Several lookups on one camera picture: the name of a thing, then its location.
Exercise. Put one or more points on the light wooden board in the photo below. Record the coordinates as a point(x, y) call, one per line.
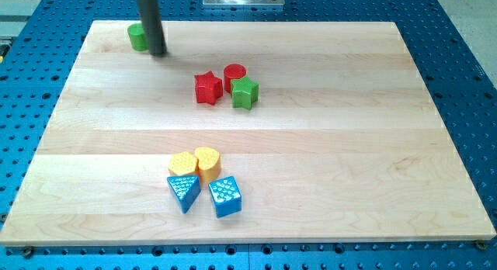
point(344, 143)

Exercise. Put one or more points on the green star block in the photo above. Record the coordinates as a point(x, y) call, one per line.
point(244, 92)

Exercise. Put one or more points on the yellow heart block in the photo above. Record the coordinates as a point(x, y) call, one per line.
point(209, 163)

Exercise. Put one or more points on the red star block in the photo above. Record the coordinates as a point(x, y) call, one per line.
point(208, 88)

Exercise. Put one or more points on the red cylinder block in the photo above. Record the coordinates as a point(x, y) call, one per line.
point(232, 72)

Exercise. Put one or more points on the blue cube block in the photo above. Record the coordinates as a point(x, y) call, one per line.
point(225, 196)

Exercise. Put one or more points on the yellow hexagon block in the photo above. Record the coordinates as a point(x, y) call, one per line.
point(183, 163)

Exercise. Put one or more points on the blue triangle block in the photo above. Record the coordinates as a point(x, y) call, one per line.
point(186, 189)

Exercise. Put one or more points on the green cylinder block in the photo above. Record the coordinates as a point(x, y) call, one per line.
point(137, 37)

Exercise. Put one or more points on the blue perforated metal table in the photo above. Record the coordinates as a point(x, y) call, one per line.
point(41, 58)

